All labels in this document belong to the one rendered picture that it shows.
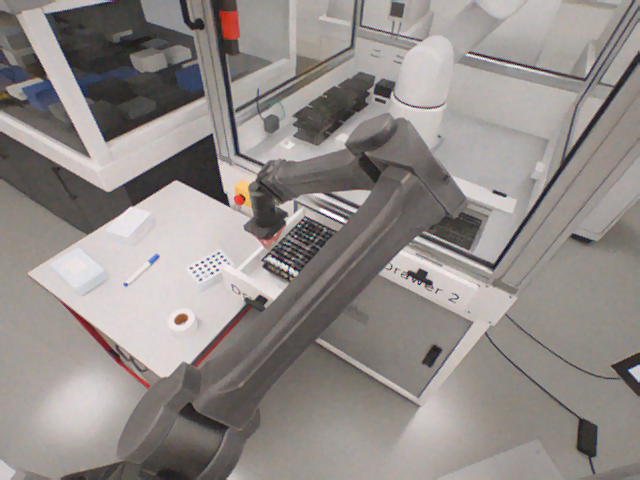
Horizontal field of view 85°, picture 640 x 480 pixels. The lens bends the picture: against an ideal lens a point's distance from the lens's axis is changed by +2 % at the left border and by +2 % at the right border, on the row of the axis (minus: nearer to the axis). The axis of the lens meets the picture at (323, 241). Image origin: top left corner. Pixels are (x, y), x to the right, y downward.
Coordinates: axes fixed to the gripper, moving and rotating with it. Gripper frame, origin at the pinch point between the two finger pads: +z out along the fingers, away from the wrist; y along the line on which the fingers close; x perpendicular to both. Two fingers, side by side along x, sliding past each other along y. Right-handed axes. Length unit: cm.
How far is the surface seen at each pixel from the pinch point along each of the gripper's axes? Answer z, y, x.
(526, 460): 97, 27, -103
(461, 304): 15, 22, -50
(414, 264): 7.7, 21.9, -33.8
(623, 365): 1, 18, -82
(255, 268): 12.8, -2.8, 5.1
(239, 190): 7.9, 16.2, 28.5
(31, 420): 92, -80, 76
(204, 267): 17.1, -9.7, 20.9
